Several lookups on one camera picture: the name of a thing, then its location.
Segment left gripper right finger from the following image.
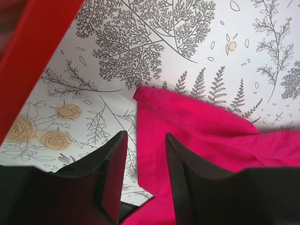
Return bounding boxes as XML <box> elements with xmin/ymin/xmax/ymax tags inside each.
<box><xmin>165</xmin><ymin>133</ymin><xmax>300</xmax><ymax>225</ymax></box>

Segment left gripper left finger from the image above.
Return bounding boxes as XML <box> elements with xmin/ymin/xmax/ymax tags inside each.
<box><xmin>0</xmin><ymin>131</ymin><xmax>128</xmax><ymax>225</ymax></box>

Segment magenta t-shirt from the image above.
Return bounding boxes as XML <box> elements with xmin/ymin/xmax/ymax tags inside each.
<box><xmin>124</xmin><ymin>86</ymin><xmax>300</xmax><ymax>225</ymax></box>

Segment floral patterned table mat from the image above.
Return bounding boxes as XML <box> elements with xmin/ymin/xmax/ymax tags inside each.
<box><xmin>0</xmin><ymin>0</ymin><xmax>300</xmax><ymax>205</ymax></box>

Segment red plastic bin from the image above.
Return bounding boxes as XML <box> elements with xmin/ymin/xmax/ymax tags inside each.
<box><xmin>0</xmin><ymin>0</ymin><xmax>83</xmax><ymax>141</ymax></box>

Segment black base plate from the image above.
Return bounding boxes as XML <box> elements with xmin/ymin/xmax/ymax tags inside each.
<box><xmin>118</xmin><ymin>197</ymin><xmax>155</xmax><ymax>225</ymax></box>

